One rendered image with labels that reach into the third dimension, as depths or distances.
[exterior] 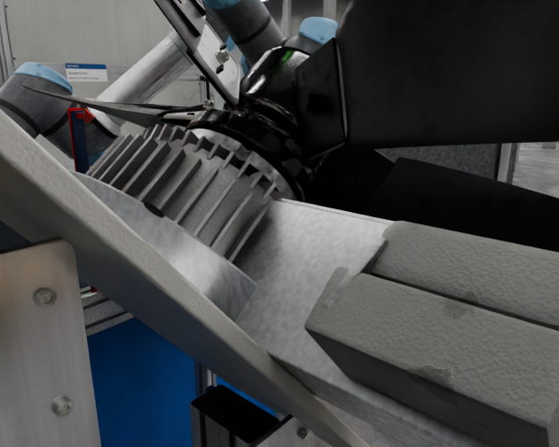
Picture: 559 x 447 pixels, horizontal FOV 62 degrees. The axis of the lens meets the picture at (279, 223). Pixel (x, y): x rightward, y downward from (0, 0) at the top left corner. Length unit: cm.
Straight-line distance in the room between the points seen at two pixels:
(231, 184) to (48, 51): 211
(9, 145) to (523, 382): 19
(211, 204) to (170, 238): 6
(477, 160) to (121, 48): 188
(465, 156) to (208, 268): 229
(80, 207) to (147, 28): 252
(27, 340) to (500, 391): 23
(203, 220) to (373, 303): 17
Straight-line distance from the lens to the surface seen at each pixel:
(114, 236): 20
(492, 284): 21
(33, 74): 121
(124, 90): 121
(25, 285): 28
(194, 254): 31
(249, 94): 47
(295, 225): 35
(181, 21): 42
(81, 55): 249
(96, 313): 95
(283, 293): 32
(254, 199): 37
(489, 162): 263
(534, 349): 20
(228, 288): 32
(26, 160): 18
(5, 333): 29
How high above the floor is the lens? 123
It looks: 17 degrees down
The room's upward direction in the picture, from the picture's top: straight up
